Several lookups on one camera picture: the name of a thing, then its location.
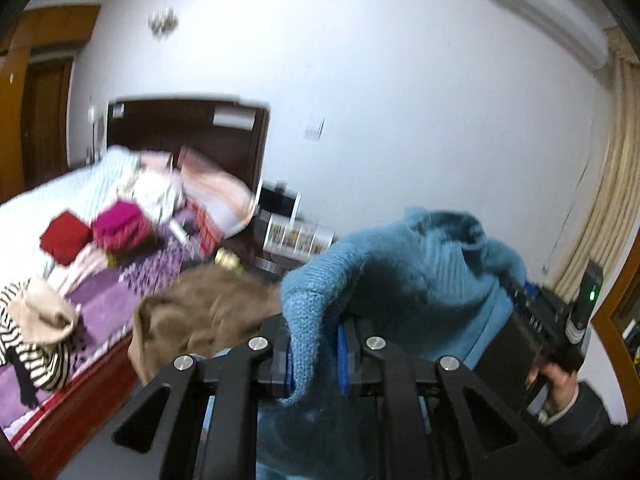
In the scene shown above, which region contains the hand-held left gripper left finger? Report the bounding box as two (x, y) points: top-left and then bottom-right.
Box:
(111, 312), (293, 480)

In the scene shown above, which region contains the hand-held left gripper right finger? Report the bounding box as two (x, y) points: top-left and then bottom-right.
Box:
(337, 317), (566, 480)

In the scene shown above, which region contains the blue knit sweater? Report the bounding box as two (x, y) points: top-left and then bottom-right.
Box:
(255, 206), (528, 480)

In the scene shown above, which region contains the person's right forearm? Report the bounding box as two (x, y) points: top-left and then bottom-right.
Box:
(542, 380), (628, 458)

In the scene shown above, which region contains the person's right hand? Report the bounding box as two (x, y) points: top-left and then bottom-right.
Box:
(525, 347), (581, 426)

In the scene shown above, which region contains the brown garment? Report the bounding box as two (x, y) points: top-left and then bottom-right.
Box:
(127, 262), (286, 383)

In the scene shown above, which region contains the dark nightstand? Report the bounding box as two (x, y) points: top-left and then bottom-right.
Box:
(220, 215), (311, 286)

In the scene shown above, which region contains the wooden framed mirror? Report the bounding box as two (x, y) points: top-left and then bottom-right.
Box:
(590, 255), (640, 428)

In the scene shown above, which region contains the gold bottle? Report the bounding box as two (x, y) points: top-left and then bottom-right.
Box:
(214, 247), (243, 273)

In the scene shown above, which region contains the photo collage board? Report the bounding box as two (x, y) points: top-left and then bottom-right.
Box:
(262, 212), (335, 261)

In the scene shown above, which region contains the purple patterned blanket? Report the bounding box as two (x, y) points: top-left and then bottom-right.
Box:
(0, 210), (221, 431)

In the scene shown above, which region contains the white framed tablet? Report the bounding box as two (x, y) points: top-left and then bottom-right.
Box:
(257, 178), (303, 221)

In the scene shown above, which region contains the pink patterned pillow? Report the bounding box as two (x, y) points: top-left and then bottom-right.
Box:
(177, 145), (258, 241)

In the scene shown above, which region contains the beige curtain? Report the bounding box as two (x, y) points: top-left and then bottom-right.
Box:
(552, 27), (640, 301)

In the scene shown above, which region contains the magenta folded cloth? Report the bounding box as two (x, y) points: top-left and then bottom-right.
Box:
(92, 200), (156, 261)

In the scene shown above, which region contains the pale pink folded cloth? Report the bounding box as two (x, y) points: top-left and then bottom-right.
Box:
(50, 242), (121, 296)

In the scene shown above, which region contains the white floral cloth pile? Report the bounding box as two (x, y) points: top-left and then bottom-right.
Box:
(115, 152), (186, 223)

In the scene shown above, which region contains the black white striped shirt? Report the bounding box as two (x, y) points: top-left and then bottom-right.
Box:
(0, 280), (86, 406)

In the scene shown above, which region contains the beige cloth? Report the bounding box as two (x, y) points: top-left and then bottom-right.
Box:
(10, 277), (81, 346)

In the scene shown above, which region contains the red folded cloth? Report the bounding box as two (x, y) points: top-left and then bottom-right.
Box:
(39, 211), (93, 266)

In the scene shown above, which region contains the dark wooden headboard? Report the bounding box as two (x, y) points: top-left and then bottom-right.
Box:
(106, 95), (271, 196)

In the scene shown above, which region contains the bed with white sheet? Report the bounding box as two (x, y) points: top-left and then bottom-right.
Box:
(0, 145), (261, 453)

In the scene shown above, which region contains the wooden wardrobe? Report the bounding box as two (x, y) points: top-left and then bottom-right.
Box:
(0, 5), (101, 203)

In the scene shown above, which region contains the white air conditioner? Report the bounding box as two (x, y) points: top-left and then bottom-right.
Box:
(482, 0), (608, 71)

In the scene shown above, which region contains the wall ornament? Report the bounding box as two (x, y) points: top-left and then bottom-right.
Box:
(147, 7), (180, 38)

